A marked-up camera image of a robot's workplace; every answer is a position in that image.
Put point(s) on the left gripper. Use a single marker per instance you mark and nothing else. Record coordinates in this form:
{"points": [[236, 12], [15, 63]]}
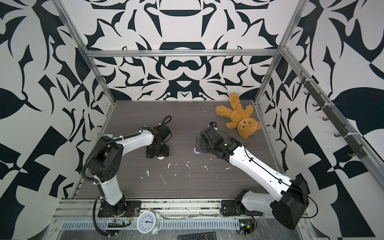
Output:
{"points": [[165, 153]]}

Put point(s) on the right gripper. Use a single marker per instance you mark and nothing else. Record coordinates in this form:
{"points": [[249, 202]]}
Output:
{"points": [[202, 148]]}

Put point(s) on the purple earbud charging case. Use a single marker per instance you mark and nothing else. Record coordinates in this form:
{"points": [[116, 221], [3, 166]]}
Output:
{"points": [[197, 150]]}

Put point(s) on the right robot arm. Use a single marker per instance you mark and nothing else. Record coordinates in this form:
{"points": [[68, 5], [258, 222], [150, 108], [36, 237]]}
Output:
{"points": [[287, 199]]}

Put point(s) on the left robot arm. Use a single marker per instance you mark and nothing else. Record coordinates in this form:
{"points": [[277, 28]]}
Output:
{"points": [[102, 165]]}

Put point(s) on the brown teddy bear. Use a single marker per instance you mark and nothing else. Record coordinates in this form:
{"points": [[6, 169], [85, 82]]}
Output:
{"points": [[240, 118]]}

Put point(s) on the white round alarm clock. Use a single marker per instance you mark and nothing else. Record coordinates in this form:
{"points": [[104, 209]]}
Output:
{"points": [[150, 222]]}

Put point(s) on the green circuit board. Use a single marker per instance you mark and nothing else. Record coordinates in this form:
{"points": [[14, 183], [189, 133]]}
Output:
{"points": [[247, 228]]}

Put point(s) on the black remote control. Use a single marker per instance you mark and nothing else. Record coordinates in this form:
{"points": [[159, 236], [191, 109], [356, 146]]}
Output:
{"points": [[199, 236]]}

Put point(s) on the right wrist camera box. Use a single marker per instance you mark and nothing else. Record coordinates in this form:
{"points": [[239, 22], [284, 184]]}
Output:
{"points": [[213, 124]]}

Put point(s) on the white slotted cable duct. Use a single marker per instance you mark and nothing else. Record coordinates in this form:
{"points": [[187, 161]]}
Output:
{"points": [[175, 224]]}

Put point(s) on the black wall hook rail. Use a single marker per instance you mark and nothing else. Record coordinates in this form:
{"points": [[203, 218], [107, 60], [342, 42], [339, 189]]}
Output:
{"points": [[334, 115]]}

